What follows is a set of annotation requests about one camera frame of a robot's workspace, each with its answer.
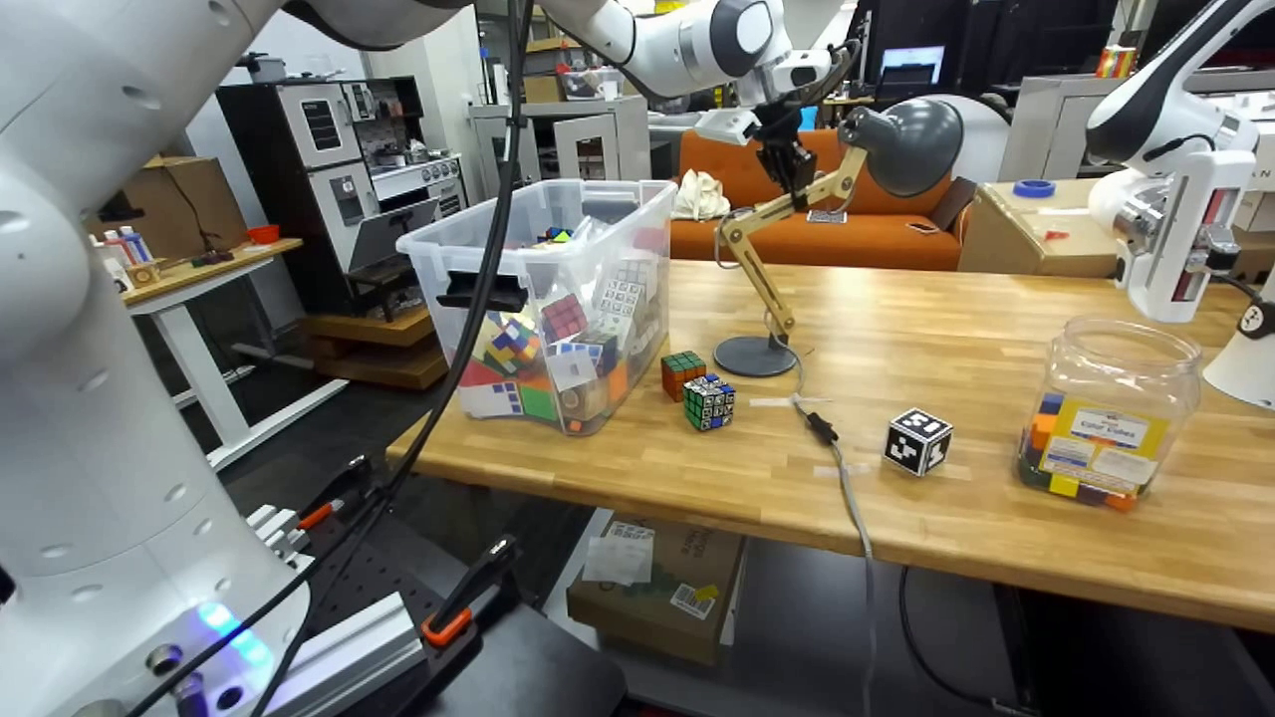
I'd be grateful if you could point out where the clear plastic storage bin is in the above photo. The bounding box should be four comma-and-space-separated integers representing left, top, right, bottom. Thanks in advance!
396, 174, 685, 444

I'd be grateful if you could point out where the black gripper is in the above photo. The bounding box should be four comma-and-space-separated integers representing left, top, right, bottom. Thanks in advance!
746, 101, 828, 202

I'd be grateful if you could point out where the aluminium extrusion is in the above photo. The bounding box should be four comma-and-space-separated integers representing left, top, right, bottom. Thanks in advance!
258, 590, 445, 717
239, 493, 319, 562

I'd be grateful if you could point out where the green red puzzle cube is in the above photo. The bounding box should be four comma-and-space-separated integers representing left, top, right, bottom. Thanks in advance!
658, 348, 712, 407

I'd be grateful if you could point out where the wooden board stack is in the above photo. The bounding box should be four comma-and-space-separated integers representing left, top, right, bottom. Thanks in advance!
308, 299, 454, 399

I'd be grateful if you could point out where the black white tag cube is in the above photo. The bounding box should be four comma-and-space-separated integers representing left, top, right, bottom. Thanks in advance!
879, 403, 956, 477

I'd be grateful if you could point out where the wooden desk with white legs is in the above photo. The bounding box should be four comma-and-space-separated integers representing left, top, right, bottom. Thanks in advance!
114, 237, 351, 469

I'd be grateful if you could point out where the clear jar with coloured blocks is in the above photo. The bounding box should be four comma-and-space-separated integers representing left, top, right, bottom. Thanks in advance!
1015, 315, 1209, 518

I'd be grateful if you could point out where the orange sofa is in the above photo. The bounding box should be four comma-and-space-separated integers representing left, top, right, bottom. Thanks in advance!
669, 123, 986, 275

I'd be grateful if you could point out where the black shelving unit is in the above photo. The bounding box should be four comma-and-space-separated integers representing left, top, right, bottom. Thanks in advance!
214, 76, 469, 321

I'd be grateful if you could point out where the black mounting plate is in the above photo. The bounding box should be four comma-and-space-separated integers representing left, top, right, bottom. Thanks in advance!
436, 601, 631, 717

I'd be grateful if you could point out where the white round chair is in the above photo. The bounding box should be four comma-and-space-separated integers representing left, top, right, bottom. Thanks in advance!
947, 91, 1015, 188

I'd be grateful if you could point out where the brown cardboard box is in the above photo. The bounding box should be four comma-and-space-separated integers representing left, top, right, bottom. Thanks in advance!
120, 151, 251, 269

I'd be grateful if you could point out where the orange handled clamp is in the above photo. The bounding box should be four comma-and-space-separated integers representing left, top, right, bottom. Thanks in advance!
416, 533, 525, 654
290, 456, 391, 540

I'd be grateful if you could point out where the lit computer monitor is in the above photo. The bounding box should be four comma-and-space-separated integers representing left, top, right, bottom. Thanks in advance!
873, 38, 956, 101

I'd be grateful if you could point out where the blue patterned puzzle cube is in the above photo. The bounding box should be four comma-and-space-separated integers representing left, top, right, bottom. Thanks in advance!
683, 376, 739, 436

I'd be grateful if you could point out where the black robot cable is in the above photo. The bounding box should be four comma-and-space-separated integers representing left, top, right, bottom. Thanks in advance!
122, 0, 537, 717

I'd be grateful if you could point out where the desk lamp with wooden arms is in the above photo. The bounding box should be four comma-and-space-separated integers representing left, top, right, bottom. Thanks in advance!
708, 95, 971, 382

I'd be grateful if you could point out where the grey cabinet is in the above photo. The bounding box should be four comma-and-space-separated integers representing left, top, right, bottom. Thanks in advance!
998, 72, 1124, 188

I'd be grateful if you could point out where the white cabinet with glass doors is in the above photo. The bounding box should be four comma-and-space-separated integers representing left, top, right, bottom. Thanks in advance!
466, 91, 658, 190

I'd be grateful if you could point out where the cardboard box with labels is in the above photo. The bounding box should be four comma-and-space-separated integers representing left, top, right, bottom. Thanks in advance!
566, 516, 749, 670

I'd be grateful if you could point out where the light wooden crate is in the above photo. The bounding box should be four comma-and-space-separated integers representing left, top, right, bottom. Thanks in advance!
956, 174, 1130, 278

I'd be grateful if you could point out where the black lamp power cord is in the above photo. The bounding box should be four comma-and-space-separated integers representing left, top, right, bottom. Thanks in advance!
786, 367, 890, 717

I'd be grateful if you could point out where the red faced puzzle cube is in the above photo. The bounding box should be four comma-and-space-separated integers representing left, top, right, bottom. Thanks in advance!
537, 290, 598, 348

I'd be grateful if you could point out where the multicolour puzzle cube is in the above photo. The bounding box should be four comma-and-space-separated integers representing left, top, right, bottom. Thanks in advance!
482, 315, 550, 388

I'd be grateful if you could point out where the white crumpled cloth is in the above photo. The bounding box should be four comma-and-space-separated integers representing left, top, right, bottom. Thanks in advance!
673, 169, 739, 222

